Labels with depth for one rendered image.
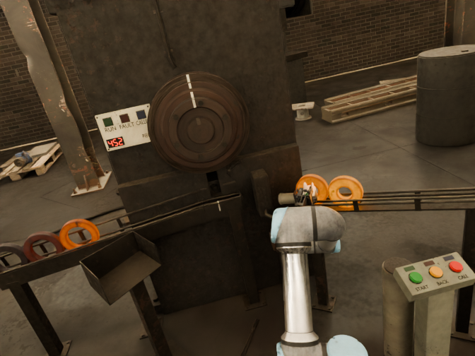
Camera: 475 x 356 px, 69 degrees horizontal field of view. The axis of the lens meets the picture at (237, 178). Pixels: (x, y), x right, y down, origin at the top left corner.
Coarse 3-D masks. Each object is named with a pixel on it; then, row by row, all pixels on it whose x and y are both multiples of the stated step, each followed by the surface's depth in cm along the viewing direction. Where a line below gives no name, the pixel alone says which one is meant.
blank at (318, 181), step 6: (306, 174) 166; (312, 174) 163; (300, 180) 165; (306, 180) 164; (312, 180) 162; (318, 180) 161; (324, 180) 162; (300, 186) 167; (318, 186) 162; (324, 186) 161; (318, 192) 164; (324, 192) 162; (318, 198) 165; (324, 198) 164
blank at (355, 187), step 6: (336, 180) 156; (342, 180) 155; (348, 180) 154; (354, 180) 154; (330, 186) 159; (336, 186) 158; (342, 186) 156; (348, 186) 155; (354, 186) 154; (360, 186) 154; (330, 192) 160; (336, 192) 159; (354, 192) 155; (360, 192) 154; (330, 198) 162; (336, 198) 160; (342, 198) 159; (348, 198) 158; (354, 198) 156
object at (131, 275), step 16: (128, 240) 163; (144, 240) 156; (96, 256) 153; (112, 256) 159; (128, 256) 164; (144, 256) 162; (96, 272) 154; (112, 272) 158; (128, 272) 155; (144, 272) 152; (96, 288) 145; (112, 288) 148; (128, 288) 145; (144, 288) 158; (144, 304) 160; (144, 320) 162; (160, 336) 170; (160, 352) 171; (176, 352) 183
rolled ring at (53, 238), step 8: (40, 232) 171; (48, 232) 172; (32, 240) 170; (48, 240) 171; (56, 240) 172; (24, 248) 171; (32, 248) 174; (56, 248) 173; (64, 248) 177; (32, 256) 173; (40, 256) 176
